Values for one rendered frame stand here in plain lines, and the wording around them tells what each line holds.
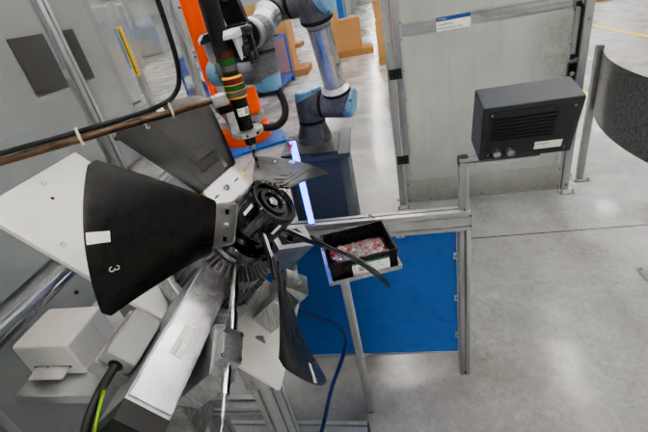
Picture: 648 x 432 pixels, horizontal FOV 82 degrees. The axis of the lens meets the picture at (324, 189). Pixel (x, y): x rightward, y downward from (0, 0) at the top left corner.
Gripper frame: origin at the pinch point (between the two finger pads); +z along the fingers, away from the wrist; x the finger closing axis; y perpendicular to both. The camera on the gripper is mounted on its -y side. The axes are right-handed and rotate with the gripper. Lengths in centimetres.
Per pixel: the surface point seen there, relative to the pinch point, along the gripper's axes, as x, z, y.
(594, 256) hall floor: -139, -109, 154
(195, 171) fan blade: 11.7, 3.1, 25.6
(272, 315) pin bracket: 1, 11, 62
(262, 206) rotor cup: -4.3, 11.0, 31.8
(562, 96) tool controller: -77, -32, 32
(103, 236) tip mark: 11.3, 32.9, 21.5
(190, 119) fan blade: 13.8, -6.4, 16.5
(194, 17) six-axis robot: 170, -372, -5
